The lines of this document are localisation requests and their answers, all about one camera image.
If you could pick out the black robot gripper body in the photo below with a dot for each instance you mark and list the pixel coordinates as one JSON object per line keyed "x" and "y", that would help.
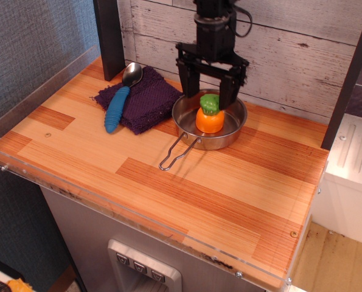
{"x": 212, "y": 53}

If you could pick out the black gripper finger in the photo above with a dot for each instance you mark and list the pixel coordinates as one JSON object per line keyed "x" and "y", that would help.
{"x": 229, "y": 88}
{"x": 190, "y": 79}

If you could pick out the orange toy pineapple green top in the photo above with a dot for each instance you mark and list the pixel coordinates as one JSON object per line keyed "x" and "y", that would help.
{"x": 209, "y": 119}

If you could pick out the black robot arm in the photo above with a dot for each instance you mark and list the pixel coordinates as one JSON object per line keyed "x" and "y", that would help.
{"x": 222, "y": 6}

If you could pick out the small steel pan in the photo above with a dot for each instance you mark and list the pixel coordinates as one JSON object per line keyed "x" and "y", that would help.
{"x": 184, "y": 113}

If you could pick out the purple knitted cloth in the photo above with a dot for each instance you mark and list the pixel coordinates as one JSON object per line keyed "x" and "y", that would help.
{"x": 150, "y": 101}

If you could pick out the white toy sink unit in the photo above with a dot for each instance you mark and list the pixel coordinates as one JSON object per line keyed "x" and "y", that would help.
{"x": 337, "y": 205}

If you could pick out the silver toy fridge cabinet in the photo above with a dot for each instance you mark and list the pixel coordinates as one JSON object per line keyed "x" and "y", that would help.
{"x": 87, "y": 233}

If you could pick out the grey dispenser button panel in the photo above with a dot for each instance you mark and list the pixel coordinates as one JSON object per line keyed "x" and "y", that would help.
{"x": 142, "y": 267}

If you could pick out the clear acrylic front guard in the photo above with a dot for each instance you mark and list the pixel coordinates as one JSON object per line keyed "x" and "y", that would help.
{"x": 200, "y": 205}

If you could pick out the yellow object bottom left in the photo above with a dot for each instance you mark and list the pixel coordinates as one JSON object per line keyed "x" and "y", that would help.
{"x": 18, "y": 285}

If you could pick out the blue handled metal spoon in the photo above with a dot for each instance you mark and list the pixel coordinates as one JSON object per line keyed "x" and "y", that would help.
{"x": 131, "y": 76}

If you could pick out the dark left post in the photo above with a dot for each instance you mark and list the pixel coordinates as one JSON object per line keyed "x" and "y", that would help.
{"x": 110, "y": 37}

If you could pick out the dark post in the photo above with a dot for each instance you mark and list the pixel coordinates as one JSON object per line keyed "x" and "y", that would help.
{"x": 110, "y": 37}
{"x": 344, "y": 97}

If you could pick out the dark right post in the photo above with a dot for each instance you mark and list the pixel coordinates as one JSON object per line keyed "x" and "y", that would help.
{"x": 344, "y": 97}

